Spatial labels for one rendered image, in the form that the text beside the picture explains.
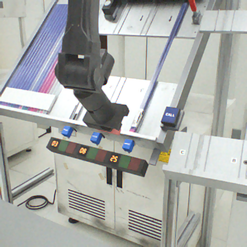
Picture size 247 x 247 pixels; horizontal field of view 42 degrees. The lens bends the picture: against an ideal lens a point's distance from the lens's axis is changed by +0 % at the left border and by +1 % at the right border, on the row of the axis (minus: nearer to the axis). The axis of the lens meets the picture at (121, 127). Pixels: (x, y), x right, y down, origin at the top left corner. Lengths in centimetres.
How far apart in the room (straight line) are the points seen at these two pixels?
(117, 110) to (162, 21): 50
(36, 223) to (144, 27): 73
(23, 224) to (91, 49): 42
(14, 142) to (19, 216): 167
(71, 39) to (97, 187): 98
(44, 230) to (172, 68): 236
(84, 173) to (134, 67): 177
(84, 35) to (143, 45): 244
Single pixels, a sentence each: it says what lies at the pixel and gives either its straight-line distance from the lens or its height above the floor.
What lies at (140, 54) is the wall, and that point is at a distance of 306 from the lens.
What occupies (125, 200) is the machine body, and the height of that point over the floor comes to 27.
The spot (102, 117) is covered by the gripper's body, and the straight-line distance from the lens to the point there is 73.
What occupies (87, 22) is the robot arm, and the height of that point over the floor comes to 103.
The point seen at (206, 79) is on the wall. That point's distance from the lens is 286.
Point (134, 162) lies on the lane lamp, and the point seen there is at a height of 66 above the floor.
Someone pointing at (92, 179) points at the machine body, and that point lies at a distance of 150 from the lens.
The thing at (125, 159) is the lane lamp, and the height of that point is 66.
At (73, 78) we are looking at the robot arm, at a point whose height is 94.
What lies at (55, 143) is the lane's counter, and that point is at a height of 66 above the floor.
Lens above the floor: 106
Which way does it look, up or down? 20 degrees down
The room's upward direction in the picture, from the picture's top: straight up
